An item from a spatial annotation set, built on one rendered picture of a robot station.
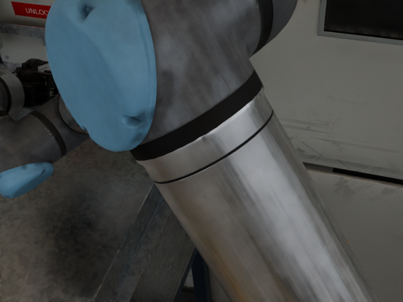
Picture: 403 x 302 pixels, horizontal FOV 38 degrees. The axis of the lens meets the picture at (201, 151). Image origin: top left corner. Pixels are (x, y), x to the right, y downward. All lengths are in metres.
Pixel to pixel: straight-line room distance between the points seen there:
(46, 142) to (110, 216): 0.30
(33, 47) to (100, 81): 1.08
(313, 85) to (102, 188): 0.49
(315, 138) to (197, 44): 0.88
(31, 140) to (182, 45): 0.58
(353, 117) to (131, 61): 0.87
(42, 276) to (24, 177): 0.27
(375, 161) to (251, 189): 0.87
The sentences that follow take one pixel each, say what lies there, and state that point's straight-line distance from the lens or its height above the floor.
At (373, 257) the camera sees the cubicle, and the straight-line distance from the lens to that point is 1.52.
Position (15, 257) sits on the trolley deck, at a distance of 1.19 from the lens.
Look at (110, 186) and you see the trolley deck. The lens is 1.25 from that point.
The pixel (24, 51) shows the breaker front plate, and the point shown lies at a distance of 1.50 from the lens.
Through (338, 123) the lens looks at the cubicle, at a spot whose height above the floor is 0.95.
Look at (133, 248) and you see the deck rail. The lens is 1.12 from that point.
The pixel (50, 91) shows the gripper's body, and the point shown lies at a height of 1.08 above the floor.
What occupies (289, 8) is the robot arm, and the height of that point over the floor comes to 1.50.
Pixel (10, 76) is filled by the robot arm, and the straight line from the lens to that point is 1.07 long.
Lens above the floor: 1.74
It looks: 44 degrees down
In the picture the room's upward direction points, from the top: 5 degrees counter-clockwise
